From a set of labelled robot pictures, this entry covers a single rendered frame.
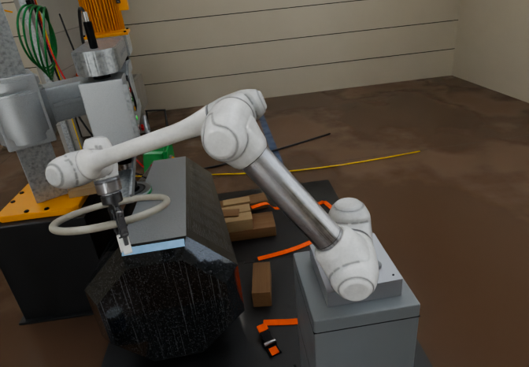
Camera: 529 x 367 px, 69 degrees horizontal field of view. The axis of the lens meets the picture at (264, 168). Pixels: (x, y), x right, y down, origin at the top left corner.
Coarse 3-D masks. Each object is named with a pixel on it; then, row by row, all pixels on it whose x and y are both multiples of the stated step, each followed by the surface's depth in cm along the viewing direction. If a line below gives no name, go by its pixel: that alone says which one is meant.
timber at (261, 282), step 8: (256, 264) 269; (264, 264) 268; (256, 272) 261; (264, 272) 260; (256, 280) 254; (264, 280) 253; (256, 288) 248; (264, 288) 247; (256, 296) 245; (264, 296) 245; (256, 304) 248; (264, 304) 248
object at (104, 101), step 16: (96, 80) 197; (112, 80) 197; (96, 96) 197; (112, 96) 199; (96, 112) 200; (112, 112) 202; (96, 128) 204; (112, 128) 206; (128, 128) 208; (112, 144) 209
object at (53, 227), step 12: (96, 204) 182; (168, 204) 164; (72, 216) 171; (132, 216) 146; (144, 216) 149; (60, 228) 144; (72, 228) 142; (84, 228) 141; (96, 228) 141; (108, 228) 142
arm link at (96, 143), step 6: (90, 138) 136; (96, 138) 136; (102, 138) 137; (84, 144) 136; (90, 144) 135; (96, 144) 135; (102, 144) 136; (108, 144) 138; (96, 150) 134; (108, 168) 136; (114, 168) 139; (102, 174) 135; (108, 174) 137; (114, 174) 139; (96, 180) 138
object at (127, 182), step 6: (132, 162) 214; (132, 168) 209; (120, 174) 212; (126, 174) 212; (132, 174) 203; (120, 180) 206; (126, 180) 206; (132, 180) 197; (126, 186) 201; (132, 186) 194; (126, 192) 196; (132, 192) 190; (120, 204) 187
